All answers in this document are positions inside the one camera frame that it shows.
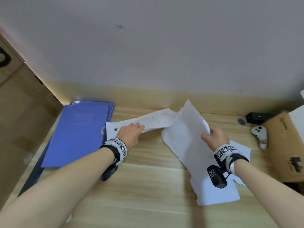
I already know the white sheet in box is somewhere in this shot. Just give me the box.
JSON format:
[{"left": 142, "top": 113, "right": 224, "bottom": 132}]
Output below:
[{"left": 288, "top": 104, "right": 304, "bottom": 138}]

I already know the large plain cardboard box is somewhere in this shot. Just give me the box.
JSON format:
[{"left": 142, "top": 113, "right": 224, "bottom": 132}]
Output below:
[{"left": 0, "top": 33, "right": 64, "bottom": 208}]

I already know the printed brown cardboard box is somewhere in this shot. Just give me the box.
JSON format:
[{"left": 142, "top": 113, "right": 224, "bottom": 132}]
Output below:
[{"left": 262, "top": 111, "right": 304, "bottom": 183}]

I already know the wristband with markers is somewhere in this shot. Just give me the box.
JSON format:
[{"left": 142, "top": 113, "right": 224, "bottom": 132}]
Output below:
[
  {"left": 213, "top": 144, "right": 250, "bottom": 176},
  {"left": 99, "top": 138, "right": 128, "bottom": 167}
]

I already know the large white torn paper sheet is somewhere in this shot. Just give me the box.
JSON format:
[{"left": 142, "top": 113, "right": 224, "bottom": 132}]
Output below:
[{"left": 161, "top": 99, "right": 240, "bottom": 206}]

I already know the right wristband with markers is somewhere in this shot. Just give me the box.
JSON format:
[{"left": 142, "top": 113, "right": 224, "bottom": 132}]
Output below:
[{"left": 213, "top": 144, "right": 250, "bottom": 176}]

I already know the white handheld controller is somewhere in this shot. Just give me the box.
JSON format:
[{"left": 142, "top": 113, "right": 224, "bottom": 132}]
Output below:
[{"left": 251, "top": 125, "right": 268, "bottom": 149}]

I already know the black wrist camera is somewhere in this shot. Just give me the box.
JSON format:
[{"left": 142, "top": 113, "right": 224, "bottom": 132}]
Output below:
[
  {"left": 99, "top": 164, "right": 119, "bottom": 182},
  {"left": 207, "top": 165, "right": 232, "bottom": 189}
]

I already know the blue file folder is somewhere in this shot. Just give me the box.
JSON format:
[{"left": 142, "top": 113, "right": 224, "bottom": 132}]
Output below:
[{"left": 41, "top": 100, "right": 115, "bottom": 168}]

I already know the person's right hand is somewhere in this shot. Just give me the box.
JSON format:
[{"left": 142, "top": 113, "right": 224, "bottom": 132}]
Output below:
[{"left": 201, "top": 126, "right": 230, "bottom": 153}]

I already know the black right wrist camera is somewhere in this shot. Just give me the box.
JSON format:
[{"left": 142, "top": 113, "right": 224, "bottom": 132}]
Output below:
[{"left": 207, "top": 165, "right": 232, "bottom": 189}]

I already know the left wristband with markers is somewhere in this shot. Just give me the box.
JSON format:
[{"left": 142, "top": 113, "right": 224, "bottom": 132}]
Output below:
[{"left": 99, "top": 138, "right": 128, "bottom": 167}]

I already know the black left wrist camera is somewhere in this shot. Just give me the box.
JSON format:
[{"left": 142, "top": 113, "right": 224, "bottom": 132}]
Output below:
[{"left": 99, "top": 164, "right": 119, "bottom": 182}]

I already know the black device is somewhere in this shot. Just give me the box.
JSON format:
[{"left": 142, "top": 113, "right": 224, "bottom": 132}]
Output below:
[{"left": 245, "top": 112, "right": 274, "bottom": 125}]

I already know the person's left hand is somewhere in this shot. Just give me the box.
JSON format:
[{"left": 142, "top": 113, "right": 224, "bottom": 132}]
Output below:
[{"left": 116, "top": 123, "right": 145, "bottom": 150}]

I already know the white printed paper sheet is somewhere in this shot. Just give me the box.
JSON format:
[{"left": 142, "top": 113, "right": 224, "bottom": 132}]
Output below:
[{"left": 106, "top": 108, "right": 179, "bottom": 143}]

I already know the person's right forearm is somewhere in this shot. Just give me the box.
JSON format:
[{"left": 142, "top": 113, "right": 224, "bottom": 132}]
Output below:
[{"left": 234, "top": 158, "right": 304, "bottom": 228}]

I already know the person's left forearm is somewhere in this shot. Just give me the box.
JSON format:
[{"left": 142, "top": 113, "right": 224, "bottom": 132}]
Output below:
[{"left": 0, "top": 147, "right": 116, "bottom": 228}]

